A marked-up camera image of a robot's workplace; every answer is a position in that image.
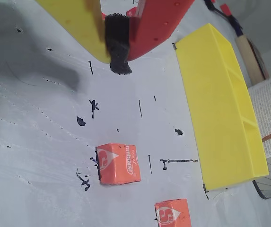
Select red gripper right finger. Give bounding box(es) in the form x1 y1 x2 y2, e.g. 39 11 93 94
104 0 195 75

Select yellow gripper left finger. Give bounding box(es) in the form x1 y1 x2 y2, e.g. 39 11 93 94
35 0 110 64

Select orange candy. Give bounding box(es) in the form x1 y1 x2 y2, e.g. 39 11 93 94
154 198 192 227
95 142 141 185

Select yellow three-compartment box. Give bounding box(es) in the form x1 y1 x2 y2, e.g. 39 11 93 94
174 23 270 192

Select white plastic table cover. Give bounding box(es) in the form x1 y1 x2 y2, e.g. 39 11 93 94
0 0 271 227

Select wooden handled tool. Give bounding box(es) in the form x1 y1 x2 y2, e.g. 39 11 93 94
234 35 270 87

